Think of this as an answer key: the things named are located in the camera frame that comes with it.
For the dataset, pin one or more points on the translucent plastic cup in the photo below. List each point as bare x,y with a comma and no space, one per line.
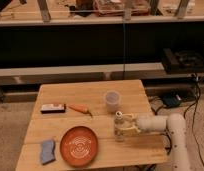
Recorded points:
112,101

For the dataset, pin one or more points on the black box on shelf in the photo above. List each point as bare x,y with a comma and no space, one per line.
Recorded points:
183,62

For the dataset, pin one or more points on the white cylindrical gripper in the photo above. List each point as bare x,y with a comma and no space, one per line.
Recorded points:
144,124

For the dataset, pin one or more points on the clear plastic bottle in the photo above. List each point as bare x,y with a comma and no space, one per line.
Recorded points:
118,123

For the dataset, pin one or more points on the blue grey sponge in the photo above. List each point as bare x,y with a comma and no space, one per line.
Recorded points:
47,154

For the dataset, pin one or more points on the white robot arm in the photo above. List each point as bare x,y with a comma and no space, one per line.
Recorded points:
174,125

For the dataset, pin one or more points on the orange carrot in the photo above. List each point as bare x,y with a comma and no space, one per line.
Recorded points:
81,109

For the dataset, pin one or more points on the orange round plate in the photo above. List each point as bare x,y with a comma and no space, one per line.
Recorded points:
79,146

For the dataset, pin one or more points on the black power adapter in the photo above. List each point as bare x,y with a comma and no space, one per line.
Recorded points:
170,101

